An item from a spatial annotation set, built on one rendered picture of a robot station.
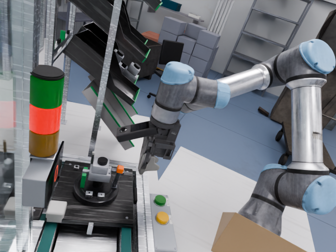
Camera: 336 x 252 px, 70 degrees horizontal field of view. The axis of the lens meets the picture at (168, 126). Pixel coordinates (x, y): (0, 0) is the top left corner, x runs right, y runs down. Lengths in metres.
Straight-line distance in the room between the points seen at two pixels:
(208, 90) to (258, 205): 0.46
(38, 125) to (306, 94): 0.74
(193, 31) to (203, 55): 0.63
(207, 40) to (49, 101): 4.45
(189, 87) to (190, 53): 4.28
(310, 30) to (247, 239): 6.36
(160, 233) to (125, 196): 0.16
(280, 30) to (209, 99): 6.29
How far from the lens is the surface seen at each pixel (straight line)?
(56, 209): 0.76
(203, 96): 0.63
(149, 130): 0.67
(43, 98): 0.42
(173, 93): 0.60
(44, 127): 0.45
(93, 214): 0.78
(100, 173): 0.76
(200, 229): 0.99
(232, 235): 0.88
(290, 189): 0.87
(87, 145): 1.19
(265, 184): 0.94
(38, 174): 0.49
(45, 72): 0.42
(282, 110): 5.05
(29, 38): 0.41
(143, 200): 0.86
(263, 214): 0.90
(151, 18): 7.48
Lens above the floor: 1.58
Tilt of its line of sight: 29 degrees down
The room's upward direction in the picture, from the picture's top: 19 degrees clockwise
